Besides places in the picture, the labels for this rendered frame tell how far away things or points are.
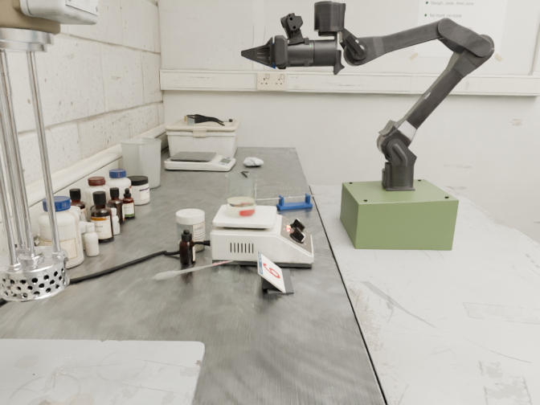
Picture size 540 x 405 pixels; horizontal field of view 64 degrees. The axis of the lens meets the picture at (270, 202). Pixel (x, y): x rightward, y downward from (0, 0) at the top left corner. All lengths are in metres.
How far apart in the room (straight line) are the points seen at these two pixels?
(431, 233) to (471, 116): 1.54
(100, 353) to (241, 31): 1.85
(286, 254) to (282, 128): 1.48
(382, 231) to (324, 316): 0.32
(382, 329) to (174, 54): 1.86
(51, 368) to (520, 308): 0.70
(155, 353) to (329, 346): 0.23
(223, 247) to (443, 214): 0.47
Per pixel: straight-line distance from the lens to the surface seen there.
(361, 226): 0.93
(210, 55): 2.26
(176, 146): 1.91
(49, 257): 0.50
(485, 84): 2.43
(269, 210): 0.89
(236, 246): 0.83
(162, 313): 0.71
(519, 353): 0.71
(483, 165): 2.55
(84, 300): 0.78
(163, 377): 0.57
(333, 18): 0.99
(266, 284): 0.75
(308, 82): 2.20
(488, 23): 2.48
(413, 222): 0.96
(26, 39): 0.43
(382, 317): 0.71
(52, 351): 0.65
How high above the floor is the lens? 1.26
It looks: 16 degrees down
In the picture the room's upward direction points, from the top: 1 degrees clockwise
